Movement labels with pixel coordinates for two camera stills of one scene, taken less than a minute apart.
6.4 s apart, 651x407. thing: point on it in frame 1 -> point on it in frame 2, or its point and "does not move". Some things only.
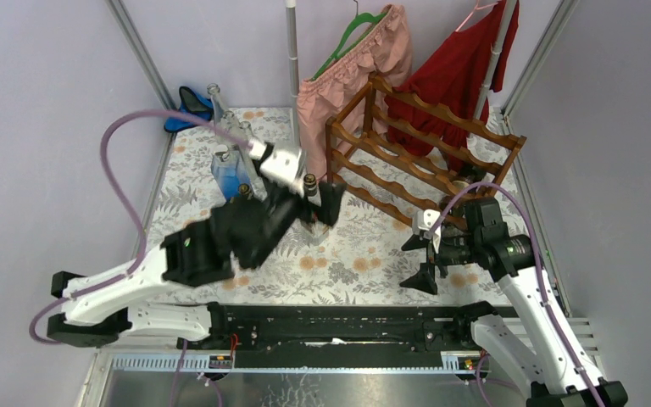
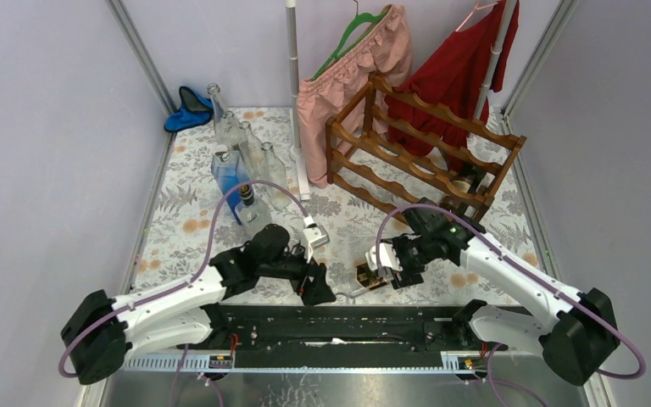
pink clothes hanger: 476,8 does not move
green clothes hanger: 364,17 does not move
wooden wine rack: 419,157 does not move
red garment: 435,106 does not move
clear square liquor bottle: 317,233 -> 349,279
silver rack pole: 292,31 does not move
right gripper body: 446,256 -> 412,256
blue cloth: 192,104 does not move
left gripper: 330,195 -> 317,292
